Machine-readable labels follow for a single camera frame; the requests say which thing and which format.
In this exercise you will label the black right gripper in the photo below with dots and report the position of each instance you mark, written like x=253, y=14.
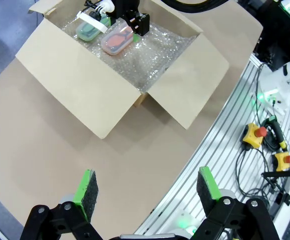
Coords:
x=124, y=8

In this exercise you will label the black metal bar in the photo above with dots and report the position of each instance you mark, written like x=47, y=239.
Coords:
x=284, y=173

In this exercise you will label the clear bubble wrap sheet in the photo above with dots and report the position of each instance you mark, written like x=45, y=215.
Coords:
x=149, y=60

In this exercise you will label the red translucent glasses case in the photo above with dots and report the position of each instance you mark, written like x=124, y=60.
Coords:
x=116, y=41

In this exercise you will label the open brown cardboard box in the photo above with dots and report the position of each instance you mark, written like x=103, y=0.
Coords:
x=85, y=80

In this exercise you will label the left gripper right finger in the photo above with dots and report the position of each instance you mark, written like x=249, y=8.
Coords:
x=209, y=190

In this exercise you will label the green translucent glasses case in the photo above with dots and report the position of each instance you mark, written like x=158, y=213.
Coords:
x=87, y=31

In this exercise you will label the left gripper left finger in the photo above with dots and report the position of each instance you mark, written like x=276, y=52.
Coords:
x=85, y=197

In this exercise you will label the aluminium profile frame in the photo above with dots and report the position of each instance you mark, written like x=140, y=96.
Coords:
x=209, y=155

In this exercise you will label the black robot base housing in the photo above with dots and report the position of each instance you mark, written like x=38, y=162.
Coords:
x=277, y=35

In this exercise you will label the yellow emergency stop button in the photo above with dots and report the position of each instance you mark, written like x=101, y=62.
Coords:
x=253, y=136
x=283, y=161

